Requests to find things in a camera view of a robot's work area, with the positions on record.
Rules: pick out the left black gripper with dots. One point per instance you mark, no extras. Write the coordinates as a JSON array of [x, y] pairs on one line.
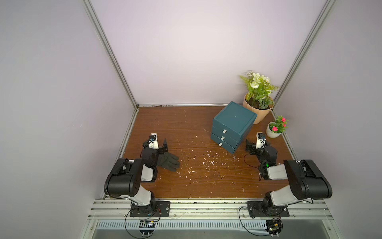
[[160, 150]]

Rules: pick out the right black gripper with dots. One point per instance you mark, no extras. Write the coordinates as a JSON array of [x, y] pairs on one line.
[[253, 148]]

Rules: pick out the teal three-drawer cabinet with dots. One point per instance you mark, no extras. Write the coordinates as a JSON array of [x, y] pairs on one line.
[[231, 125]]

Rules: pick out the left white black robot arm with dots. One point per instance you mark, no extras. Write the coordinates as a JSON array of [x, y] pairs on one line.
[[124, 180]]

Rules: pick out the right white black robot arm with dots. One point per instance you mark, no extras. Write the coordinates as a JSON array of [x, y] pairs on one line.
[[305, 180]]

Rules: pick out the black green work glove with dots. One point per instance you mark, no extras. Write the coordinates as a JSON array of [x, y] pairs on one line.
[[168, 161]]

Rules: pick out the small pink-flower potted plant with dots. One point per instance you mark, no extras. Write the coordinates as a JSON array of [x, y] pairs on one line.
[[277, 127]]

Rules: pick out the large white-flower potted plant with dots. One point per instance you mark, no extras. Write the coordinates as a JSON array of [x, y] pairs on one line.
[[258, 99]]

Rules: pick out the left electronics board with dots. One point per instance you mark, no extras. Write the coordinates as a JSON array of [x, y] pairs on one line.
[[147, 228]]

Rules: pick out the electronics board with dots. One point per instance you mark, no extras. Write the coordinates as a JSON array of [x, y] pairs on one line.
[[147, 228], [274, 226]]

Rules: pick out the right electronics board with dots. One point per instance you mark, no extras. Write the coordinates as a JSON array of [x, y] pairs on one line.
[[274, 226]]

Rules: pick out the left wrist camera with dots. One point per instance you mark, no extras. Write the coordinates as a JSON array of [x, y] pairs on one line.
[[153, 141]]

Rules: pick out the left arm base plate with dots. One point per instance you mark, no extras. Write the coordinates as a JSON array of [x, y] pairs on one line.
[[160, 209]]

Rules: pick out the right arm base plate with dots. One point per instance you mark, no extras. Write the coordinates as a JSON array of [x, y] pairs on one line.
[[259, 209]]

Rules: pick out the aluminium front rail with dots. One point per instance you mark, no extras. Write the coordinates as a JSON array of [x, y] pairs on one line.
[[206, 208]]

